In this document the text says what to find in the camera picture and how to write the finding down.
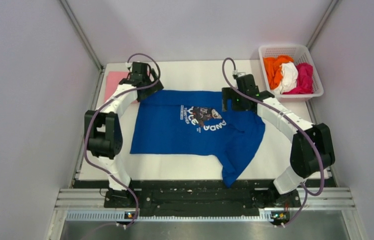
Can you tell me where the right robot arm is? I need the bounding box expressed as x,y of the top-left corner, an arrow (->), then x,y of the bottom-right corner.
222,71 -> 335,206

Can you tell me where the folded pink t shirt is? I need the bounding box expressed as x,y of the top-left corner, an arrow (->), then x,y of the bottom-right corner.
104,71 -> 128,102

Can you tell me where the left corner metal post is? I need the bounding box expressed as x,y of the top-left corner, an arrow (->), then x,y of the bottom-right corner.
58,0 -> 104,73

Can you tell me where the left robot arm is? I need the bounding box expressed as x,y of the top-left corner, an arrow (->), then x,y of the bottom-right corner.
84,62 -> 163,208

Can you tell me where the white slotted cable duct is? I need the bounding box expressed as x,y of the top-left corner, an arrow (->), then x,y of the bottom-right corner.
65,210 -> 286,223

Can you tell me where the white t shirt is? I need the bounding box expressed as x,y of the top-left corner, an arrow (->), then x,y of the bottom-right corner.
272,62 -> 298,95

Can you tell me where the right corner metal post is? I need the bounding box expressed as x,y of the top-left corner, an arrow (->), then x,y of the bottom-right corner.
306,0 -> 341,49

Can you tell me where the blue t shirt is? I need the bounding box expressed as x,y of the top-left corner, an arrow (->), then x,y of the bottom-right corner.
130,90 -> 265,187

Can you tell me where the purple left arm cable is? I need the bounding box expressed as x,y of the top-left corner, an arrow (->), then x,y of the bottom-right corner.
82,52 -> 162,229

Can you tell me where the orange t shirt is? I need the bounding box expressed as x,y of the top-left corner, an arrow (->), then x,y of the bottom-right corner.
263,55 -> 294,90

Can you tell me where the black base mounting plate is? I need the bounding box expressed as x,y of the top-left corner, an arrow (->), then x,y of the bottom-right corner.
74,178 -> 336,219

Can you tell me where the corner metal post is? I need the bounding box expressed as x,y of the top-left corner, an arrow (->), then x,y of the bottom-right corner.
58,0 -> 104,73
306,0 -> 341,49

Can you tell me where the magenta t shirt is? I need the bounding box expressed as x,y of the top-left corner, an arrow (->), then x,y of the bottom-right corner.
283,62 -> 314,95

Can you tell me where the white plastic basket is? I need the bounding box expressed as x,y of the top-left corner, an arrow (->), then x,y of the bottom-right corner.
259,43 -> 324,101

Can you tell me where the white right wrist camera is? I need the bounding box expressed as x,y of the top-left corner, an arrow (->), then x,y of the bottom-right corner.
232,69 -> 247,79

